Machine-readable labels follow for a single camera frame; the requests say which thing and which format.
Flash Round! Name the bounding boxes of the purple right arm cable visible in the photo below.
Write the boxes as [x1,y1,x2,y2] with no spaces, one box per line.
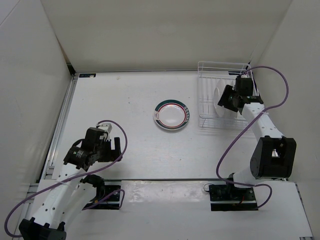
[215,65,290,210]

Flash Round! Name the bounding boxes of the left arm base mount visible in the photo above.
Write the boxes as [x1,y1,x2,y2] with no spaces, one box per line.
[84,180,124,210]

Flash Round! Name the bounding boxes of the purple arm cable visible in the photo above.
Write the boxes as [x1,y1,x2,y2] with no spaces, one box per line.
[215,65,290,210]
[4,119,130,238]

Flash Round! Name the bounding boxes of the aluminium table edge rail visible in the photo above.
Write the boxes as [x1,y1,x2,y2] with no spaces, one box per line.
[26,73,78,197]

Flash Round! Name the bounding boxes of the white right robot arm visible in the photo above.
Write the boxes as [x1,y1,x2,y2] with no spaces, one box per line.
[218,75,297,200]

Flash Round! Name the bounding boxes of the white plate with green emblem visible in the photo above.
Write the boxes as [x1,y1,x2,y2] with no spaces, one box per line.
[231,79,247,113]

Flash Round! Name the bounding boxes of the blue corner sticker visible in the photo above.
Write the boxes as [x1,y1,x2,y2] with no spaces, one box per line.
[78,73,97,78]

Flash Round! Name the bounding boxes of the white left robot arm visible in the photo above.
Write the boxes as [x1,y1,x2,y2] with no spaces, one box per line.
[18,123,122,240]

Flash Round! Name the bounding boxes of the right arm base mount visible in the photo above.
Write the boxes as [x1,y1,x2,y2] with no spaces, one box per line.
[203,183,258,212]

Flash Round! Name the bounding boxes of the white plate with teal rim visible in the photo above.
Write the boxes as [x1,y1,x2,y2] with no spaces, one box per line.
[213,79,227,118]

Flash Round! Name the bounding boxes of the plate with red green rim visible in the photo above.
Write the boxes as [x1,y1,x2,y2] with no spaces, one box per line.
[153,99,190,131]

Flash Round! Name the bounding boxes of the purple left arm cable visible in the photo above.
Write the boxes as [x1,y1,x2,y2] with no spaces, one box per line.
[4,119,130,238]

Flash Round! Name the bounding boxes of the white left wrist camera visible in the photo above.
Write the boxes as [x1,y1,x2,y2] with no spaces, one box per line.
[96,123,112,138]

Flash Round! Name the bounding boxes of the white wire dish rack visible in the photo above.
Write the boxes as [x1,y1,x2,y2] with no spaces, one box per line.
[197,61,263,130]

